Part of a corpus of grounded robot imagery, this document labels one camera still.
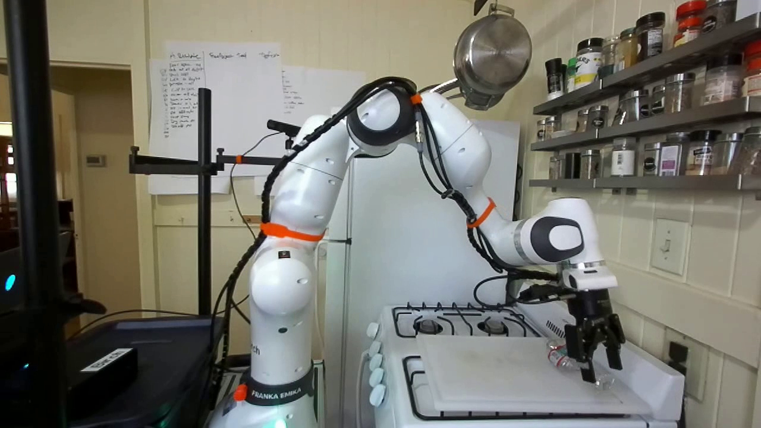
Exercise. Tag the white stove knob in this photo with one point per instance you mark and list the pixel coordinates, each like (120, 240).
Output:
(376, 361)
(378, 379)
(376, 394)
(371, 329)

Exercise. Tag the red spice jar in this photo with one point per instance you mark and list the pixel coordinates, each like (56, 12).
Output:
(690, 22)

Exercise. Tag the hanging steel pot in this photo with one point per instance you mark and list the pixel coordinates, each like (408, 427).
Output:
(490, 50)

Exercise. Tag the white label spice jar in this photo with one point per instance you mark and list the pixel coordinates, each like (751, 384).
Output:
(624, 158)

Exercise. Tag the white wall switch plate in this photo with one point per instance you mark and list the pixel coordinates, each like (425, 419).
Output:
(669, 248)

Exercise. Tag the thick black pole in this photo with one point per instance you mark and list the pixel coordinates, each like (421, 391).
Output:
(37, 204)

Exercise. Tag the large white label jar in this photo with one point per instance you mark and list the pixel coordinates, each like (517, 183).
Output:
(589, 65)

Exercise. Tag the black box white label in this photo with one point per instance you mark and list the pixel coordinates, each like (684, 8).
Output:
(99, 374)

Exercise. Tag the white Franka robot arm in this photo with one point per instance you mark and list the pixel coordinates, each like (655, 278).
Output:
(301, 190)

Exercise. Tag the small wall plate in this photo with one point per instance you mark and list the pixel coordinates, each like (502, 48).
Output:
(95, 160)

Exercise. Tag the black camera stand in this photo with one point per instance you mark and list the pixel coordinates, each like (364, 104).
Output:
(205, 221)

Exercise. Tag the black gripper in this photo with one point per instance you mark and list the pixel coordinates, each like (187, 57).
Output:
(591, 321)

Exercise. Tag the steel spice shelf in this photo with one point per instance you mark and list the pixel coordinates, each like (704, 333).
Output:
(634, 128)
(634, 183)
(634, 78)

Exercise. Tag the clear plastic wrapper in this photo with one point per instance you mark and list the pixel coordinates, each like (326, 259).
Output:
(561, 356)

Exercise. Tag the black lid spice jar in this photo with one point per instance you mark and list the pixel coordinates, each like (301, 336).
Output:
(649, 37)

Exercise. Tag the black cart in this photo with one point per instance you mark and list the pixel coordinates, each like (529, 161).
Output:
(166, 356)

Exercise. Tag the glass spice jar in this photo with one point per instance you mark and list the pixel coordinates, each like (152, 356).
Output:
(629, 104)
(629, 48)
(718, 12)
(703, 152)
(672, 155)
(755, 68)
(724, 78)
(680, 91)

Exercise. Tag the large handwritten paper sheet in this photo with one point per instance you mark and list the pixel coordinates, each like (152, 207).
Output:
(229, 102)

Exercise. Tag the white gas stove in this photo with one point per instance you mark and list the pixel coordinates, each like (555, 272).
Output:
(656, 384)

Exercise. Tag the dark spice jar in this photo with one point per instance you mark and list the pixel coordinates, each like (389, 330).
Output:
(555, 76)
(572, 165)

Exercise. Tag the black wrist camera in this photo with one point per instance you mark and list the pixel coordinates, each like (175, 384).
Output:
(542, 290)

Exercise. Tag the black wall outlet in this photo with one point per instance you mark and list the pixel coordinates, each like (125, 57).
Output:
(675, 355)

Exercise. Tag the black burner grate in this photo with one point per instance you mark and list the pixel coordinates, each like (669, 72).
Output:
(459, 309)

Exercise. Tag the white chopping board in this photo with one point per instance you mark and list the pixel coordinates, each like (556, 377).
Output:
(490, 377)

